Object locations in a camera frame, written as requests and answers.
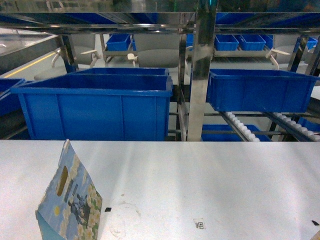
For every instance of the large blue bin front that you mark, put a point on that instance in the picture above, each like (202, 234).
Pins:
(97, 107)

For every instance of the blue bin right shelf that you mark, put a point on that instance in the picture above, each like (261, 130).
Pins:
(256, 90)

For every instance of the stainless steel shelf rack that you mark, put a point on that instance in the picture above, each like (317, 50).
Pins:
(204, 18)

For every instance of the QR code sticker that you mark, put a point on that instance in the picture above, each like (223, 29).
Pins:
(199, 223)

